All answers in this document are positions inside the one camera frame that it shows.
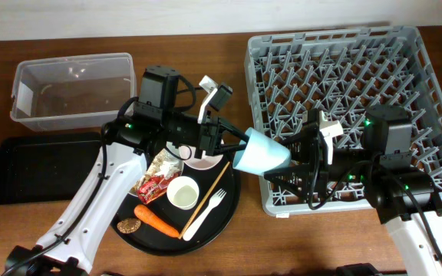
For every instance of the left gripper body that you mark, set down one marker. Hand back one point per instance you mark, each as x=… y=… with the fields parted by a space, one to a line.
x=208 y=129

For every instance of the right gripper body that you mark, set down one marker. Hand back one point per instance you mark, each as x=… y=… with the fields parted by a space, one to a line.
x=320 y=161

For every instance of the pink bowl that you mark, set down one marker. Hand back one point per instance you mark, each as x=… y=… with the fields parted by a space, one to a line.
x=204 y=163

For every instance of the black rectangular tray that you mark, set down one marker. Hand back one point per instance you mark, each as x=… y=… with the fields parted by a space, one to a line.
x=45 y=168

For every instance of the orange carrot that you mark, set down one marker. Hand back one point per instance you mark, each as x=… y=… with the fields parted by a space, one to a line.
x=149 y=218

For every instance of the red snack wrapper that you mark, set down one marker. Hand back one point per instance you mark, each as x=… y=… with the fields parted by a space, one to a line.
x=154 y=188

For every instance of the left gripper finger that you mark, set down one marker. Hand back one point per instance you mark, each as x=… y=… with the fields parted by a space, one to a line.
x=229 y=148
x=224 y=126

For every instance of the light blue cup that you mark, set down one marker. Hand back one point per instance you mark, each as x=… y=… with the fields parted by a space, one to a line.
x=261 y=154

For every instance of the grey dishwasher rack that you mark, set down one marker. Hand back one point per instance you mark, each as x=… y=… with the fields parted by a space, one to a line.
x=343 y=72

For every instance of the clear plastic bin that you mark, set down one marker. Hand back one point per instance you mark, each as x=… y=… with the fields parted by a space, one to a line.
x=72 y=92

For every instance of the grey plate with food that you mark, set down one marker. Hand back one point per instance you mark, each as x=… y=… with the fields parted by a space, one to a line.
x=163 y=155

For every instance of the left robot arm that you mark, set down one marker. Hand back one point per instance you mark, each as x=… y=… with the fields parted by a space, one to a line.
x=143 y=127

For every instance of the white plastic fork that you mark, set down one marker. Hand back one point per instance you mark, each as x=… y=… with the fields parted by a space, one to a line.
x=214 y=201

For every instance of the brown cookie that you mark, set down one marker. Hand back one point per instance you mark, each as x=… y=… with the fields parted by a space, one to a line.
x=128 y=226

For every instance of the wooden chopstick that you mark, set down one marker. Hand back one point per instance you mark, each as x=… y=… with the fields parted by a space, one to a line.
x=200 y=205

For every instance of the black round tray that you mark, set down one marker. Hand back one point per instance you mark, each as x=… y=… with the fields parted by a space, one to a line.
x=151 y=241

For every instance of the white tissue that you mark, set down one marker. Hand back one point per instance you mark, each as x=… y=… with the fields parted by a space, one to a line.
x=167 y=169

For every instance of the white cup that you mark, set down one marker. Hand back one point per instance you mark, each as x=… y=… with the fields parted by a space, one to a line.
x=183 y=192

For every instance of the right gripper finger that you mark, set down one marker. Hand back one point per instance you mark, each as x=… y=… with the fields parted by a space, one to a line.
x=295 y=179
x=302 y=138

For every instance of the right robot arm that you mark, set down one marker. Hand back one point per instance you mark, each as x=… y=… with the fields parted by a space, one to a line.
x=405 y=198

